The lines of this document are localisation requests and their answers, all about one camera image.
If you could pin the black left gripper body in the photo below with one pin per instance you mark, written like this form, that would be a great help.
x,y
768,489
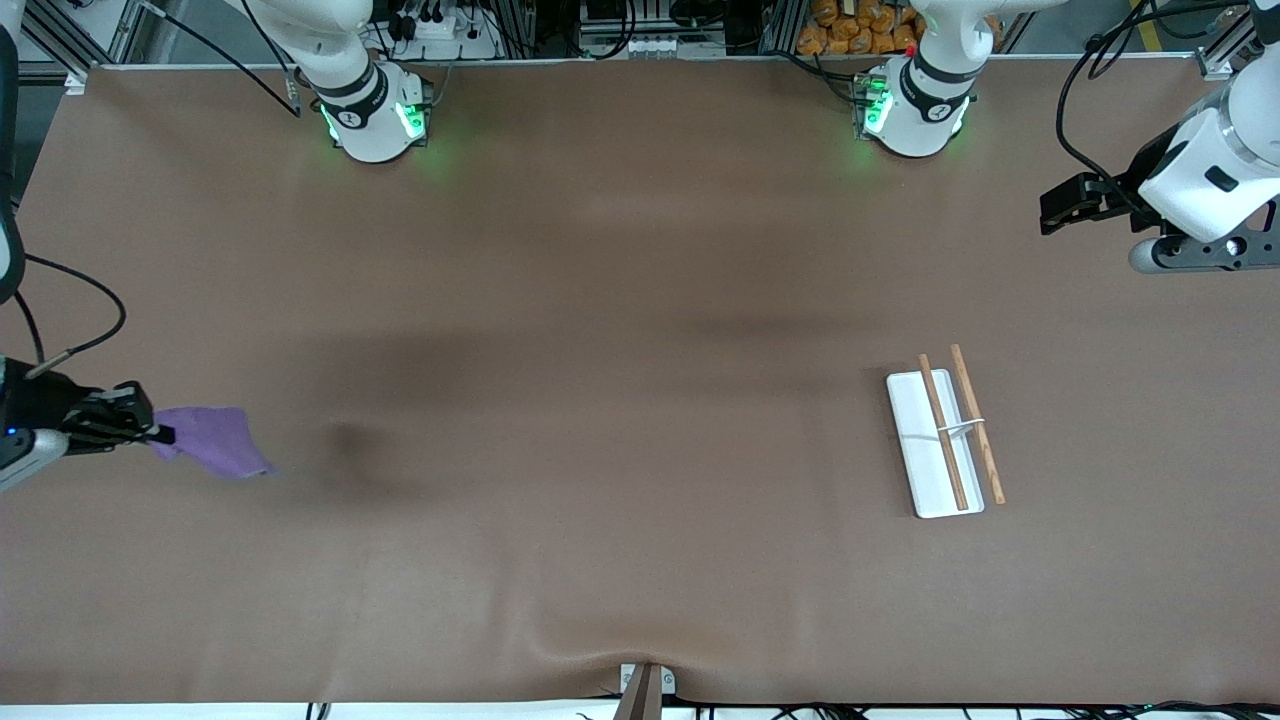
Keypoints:
x,y
1133,188

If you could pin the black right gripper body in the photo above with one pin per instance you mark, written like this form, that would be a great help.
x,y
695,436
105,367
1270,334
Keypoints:
x,y
40,405

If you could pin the purple microfibre towel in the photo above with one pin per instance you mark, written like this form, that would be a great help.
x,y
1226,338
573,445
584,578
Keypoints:
x,y
220,445

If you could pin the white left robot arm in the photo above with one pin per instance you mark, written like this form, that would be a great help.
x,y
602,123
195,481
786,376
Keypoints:
x,y
1220,150

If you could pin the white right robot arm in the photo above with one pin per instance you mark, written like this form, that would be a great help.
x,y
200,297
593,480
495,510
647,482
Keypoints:
x,y
375,110

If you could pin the white rack with wooden bars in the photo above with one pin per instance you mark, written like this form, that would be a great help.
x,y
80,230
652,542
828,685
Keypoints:
x,y
930,450

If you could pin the black electronics box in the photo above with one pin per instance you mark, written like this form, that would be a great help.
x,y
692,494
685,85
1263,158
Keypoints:
x,y
650,25

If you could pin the white power strip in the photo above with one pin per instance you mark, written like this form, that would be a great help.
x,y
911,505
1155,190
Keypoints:
x,y
440,35

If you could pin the grey metal bracket with post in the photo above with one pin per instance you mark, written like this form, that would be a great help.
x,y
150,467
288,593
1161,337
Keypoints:
x,y
645,690

